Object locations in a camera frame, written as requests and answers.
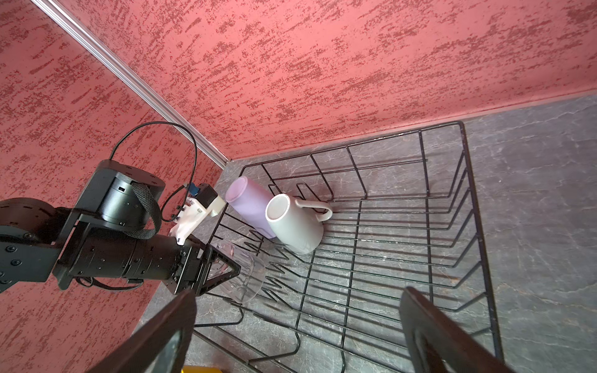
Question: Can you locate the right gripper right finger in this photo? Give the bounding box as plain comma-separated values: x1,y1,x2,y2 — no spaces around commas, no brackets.
400,287,511,372

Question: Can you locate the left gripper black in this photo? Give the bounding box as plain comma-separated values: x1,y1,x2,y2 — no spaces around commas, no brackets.
53,222,241,296

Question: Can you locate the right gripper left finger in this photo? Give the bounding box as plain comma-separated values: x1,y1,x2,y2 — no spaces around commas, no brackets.
90,291,197,372

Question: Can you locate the clear glass tumbler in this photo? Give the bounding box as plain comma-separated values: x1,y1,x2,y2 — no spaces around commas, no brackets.
215,241,267,305

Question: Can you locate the lavender plastic cup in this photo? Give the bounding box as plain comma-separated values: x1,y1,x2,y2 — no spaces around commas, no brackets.
225,177,276,239

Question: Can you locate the white ceramic mug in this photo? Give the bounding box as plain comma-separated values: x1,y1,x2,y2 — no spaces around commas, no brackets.
265,194,333,255

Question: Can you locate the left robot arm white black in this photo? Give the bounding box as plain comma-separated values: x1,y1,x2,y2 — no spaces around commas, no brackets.
1,160,241,295

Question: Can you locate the yellow mug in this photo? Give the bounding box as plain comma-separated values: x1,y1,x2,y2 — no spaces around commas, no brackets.
181,365,222,373

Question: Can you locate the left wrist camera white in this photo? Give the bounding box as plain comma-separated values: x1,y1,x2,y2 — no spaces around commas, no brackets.
169,183,225,246

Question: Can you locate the black wire dish rack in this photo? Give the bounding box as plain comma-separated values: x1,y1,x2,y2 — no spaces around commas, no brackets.
194,121,504,372

